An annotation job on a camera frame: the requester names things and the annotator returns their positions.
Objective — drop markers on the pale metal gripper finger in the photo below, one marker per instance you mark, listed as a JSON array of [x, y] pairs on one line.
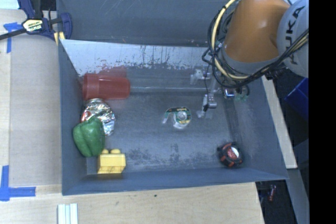
[[199, 75], [210, 102]]

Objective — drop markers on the green clear tape dispenser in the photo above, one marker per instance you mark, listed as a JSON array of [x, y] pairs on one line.
[[181, 116]]

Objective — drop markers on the black and red tape measure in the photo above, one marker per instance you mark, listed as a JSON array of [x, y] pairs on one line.
[[231, 155]]

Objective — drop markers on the grey metal bin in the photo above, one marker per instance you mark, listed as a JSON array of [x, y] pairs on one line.
[[157, 149]]

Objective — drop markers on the red plastic cup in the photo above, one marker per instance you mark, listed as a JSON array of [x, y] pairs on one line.
[[105, 86]]

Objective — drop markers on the crumpled silver foil packet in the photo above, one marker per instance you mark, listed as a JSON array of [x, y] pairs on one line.
[[102, 112]]

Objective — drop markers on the yellow toy brick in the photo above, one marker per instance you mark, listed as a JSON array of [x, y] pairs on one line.
[[111, 162]]

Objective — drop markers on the green bell pepper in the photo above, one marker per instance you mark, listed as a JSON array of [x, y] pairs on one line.
[[88, 137]]

